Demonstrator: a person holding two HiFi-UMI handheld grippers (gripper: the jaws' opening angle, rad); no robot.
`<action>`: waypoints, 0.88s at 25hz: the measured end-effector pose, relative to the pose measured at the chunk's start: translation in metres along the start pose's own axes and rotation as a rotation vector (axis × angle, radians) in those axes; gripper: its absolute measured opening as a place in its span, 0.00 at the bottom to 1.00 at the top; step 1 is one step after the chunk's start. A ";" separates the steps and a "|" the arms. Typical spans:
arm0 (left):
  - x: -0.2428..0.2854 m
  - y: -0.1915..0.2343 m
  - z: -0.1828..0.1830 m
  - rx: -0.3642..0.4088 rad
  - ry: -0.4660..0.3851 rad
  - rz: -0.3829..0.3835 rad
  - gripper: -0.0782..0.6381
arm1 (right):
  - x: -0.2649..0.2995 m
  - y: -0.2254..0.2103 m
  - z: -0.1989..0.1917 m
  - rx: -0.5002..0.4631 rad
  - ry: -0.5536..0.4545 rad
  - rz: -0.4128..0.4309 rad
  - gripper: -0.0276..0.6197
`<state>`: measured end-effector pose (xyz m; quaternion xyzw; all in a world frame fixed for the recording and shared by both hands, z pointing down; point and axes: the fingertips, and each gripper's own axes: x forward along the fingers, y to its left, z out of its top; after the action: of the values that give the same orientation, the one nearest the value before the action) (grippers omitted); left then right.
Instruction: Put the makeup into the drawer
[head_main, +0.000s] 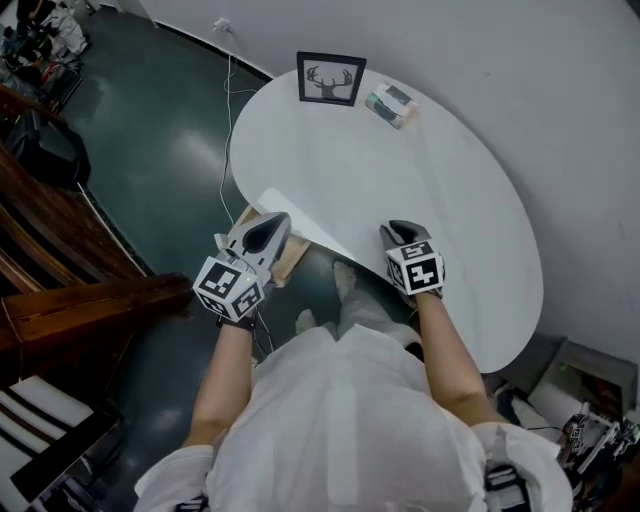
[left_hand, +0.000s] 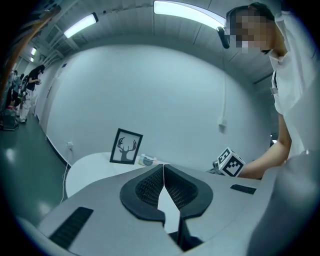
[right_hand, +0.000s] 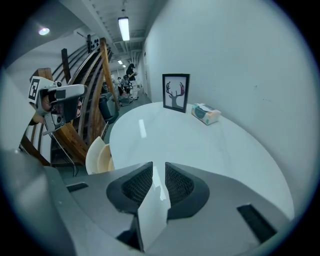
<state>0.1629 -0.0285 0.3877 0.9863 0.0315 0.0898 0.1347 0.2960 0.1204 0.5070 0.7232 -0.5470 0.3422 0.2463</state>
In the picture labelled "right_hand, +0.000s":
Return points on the brown wooden staircase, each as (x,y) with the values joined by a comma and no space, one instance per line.
(95,105)

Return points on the patterned tissue box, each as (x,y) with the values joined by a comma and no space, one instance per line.
(206,114)

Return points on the person's left forearm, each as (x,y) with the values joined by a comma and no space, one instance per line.
(38,118)

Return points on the black framed deer picture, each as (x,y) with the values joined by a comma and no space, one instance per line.
(175,93)

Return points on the white curved desk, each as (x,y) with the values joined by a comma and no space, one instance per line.
(195,145)

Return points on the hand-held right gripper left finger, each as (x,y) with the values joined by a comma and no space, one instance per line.
(100,200)

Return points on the person's left hand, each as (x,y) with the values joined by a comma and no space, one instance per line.
(46,103)

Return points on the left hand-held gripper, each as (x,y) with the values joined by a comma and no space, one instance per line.
(37,90)

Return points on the small round dark object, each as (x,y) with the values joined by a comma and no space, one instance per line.
(152,215)

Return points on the long ceiling tube light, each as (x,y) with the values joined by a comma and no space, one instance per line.
(124,28)

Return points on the black bin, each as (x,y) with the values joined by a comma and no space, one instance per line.
(107,108)

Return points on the round ceiling light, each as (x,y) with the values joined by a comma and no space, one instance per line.
(44,31)

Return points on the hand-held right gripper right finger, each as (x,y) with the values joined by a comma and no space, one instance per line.
(215,212)

